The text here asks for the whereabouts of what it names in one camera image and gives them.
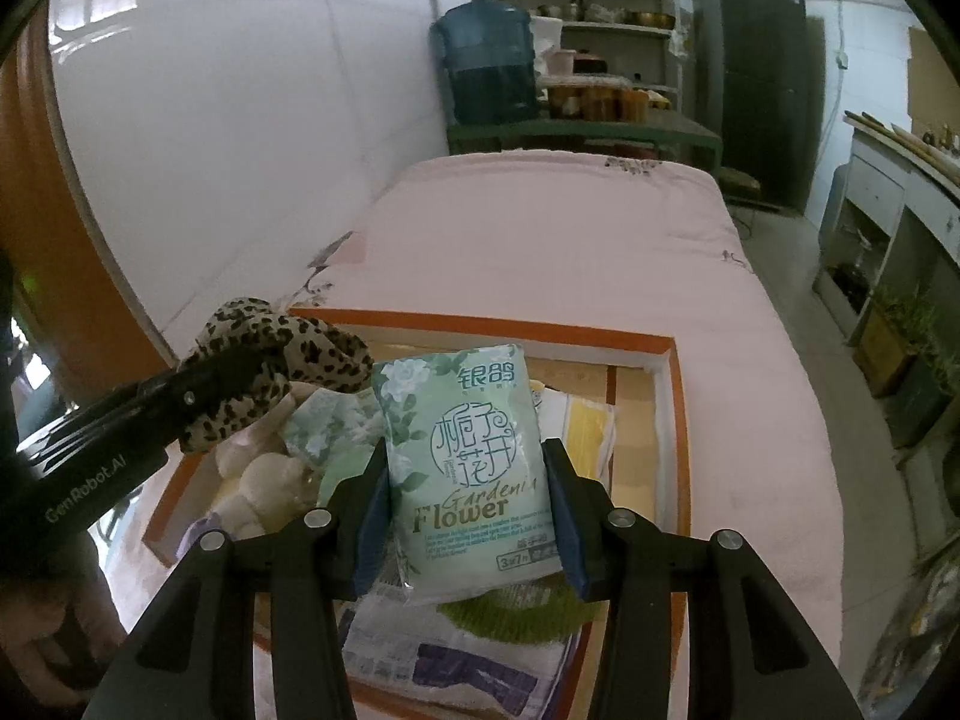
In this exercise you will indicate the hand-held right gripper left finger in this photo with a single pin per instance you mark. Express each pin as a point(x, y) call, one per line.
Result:
point(371, 532)

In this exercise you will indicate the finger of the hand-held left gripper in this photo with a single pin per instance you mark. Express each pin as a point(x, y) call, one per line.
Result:
point(187, 396)

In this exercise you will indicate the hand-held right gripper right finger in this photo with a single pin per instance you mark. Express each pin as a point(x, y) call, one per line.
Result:
point(566, 532)

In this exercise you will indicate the cream plush toy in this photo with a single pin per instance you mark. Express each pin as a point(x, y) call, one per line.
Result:
point(262, 480)

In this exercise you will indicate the yellow and white packet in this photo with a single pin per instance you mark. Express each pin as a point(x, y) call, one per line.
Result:
point(585, 420)

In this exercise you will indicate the mint green tissue pack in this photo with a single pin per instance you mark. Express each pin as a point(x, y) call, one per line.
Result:
point(465, 465)

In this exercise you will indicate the white floral tissue pack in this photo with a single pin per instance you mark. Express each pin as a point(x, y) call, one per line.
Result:
point(330, 420)

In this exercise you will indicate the leopard print cloth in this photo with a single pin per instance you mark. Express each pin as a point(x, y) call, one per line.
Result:
point(300, 345)

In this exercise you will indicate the orange-rimmed cardboard box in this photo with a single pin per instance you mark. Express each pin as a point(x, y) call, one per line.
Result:
point(645, 420)

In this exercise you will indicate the blue and white packet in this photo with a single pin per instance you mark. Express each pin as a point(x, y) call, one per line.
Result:
point(450, 660)

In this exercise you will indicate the person's left hand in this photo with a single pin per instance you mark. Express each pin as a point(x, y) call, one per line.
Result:
point(52, 615)

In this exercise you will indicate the round stool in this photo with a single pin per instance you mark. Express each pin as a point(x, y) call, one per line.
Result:
point(739, 184)

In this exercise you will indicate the blue water jug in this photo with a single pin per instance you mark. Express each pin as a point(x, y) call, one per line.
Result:
point(487, 52)

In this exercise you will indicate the grey kitchen counter cabinet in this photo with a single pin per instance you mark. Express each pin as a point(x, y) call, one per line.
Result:
point(885, 195)

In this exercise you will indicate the dark refrigerator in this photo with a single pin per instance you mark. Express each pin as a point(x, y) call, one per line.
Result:
point(750, 75)

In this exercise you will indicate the green metal shelf rack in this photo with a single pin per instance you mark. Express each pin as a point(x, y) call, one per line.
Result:
point(600, 15)

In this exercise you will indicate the brown wooden door frame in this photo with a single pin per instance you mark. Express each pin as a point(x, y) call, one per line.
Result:
point(45, 202)

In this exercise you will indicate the cardboard wall sheet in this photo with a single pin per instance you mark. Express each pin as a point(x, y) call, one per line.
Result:
point(934, 82)

